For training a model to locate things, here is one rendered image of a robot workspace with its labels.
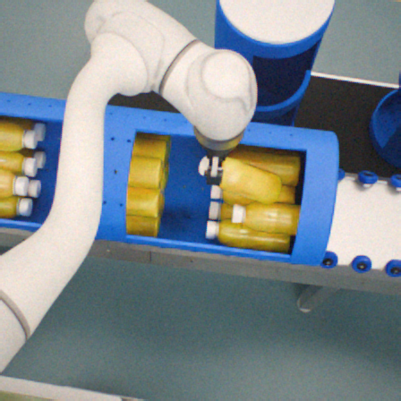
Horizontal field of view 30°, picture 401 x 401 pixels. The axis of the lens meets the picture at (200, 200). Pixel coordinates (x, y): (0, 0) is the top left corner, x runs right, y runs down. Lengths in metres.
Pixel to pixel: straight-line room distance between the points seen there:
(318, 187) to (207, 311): 1.25
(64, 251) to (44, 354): 1.79
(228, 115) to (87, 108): 0.20
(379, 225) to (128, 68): 0.87
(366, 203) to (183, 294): 1.03
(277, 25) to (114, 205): 0.61
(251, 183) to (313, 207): 0.13
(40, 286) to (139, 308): 1.78
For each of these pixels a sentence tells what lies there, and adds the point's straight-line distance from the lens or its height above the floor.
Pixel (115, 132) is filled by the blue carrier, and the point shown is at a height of 1.23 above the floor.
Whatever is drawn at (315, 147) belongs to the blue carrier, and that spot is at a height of 1.22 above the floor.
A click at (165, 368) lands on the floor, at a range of 2.61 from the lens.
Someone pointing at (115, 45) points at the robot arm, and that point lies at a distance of 1.09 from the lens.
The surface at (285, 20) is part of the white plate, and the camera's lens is 1.80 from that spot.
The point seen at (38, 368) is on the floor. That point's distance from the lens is 2.67.
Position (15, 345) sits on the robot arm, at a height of 1.78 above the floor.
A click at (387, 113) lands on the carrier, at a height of 0.16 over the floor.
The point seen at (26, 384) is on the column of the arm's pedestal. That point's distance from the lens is 1.65.
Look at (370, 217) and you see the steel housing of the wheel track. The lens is 1.77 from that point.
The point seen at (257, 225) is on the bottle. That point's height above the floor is 1.11.
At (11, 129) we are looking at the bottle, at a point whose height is 1.13.
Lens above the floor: 2.61
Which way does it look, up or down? 75 degrees down
